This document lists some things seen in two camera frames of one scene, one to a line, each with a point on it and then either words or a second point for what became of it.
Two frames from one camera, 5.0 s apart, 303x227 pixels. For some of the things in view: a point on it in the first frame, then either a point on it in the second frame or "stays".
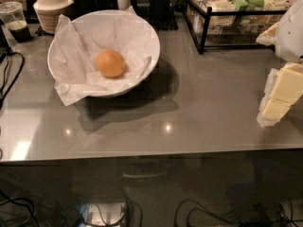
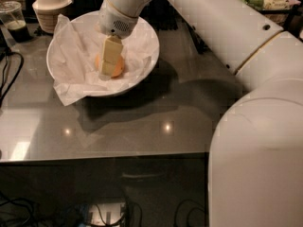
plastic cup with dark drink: x=12 y=14 stays
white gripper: x=291 y=35 to x=115 y=22
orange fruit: x=111 y=63 stays
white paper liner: x=79 y=43 stays
